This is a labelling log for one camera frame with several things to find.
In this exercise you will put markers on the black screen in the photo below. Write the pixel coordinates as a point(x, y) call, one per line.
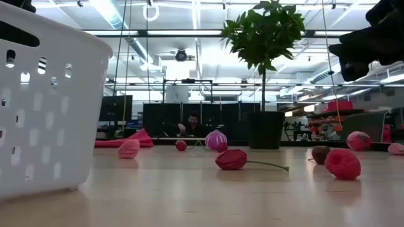
point(115, 108)

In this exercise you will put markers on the small red cherry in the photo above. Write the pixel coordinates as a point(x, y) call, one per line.
point(180, 145)
point(222, 147)

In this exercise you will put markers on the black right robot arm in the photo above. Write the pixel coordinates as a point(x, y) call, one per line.
point(388, 11)

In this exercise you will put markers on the red storage bins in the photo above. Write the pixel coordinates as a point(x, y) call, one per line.
point(339, 106)

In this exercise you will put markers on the person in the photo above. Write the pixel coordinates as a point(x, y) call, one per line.
point(192, 126)

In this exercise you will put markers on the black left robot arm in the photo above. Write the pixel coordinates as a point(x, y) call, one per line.
point(19, 4)

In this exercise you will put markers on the large red strawberry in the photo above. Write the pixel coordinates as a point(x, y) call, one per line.
point(358, 140)

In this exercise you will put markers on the black metal rig frame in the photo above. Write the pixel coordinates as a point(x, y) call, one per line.
point(300, 143)

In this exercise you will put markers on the dark red cherry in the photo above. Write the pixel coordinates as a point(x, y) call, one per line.
point(320, 154)

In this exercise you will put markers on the black ceiling camera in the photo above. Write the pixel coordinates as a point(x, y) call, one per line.
point(180, 55)

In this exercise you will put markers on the red cloth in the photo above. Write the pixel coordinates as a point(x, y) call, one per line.
point(139, 138)

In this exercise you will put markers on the black partition panels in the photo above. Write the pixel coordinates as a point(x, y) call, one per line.
point(227, 116)

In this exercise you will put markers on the red cherry with long stem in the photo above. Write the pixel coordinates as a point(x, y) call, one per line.
point(231, 159)

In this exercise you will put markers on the small pale pink fruit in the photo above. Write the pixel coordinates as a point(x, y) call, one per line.
point(396, 149)

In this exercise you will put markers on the purple spiky ball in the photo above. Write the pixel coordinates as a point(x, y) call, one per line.
point(214, 138)

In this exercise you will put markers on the green plant in black pot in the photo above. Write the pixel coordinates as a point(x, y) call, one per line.
point(265, 129)

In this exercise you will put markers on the white perforated plastic basket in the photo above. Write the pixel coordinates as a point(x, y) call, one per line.
point(63, 126)

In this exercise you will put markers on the grey green cart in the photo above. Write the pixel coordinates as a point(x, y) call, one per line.
point(363, 126)

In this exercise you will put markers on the small red strawberry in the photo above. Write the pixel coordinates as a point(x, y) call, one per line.
point(128, 149)

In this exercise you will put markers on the shelf with red items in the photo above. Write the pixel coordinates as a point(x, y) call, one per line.
point(318, 121)

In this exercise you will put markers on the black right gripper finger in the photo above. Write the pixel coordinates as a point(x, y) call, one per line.
point(355, 70)
point(356, 44)

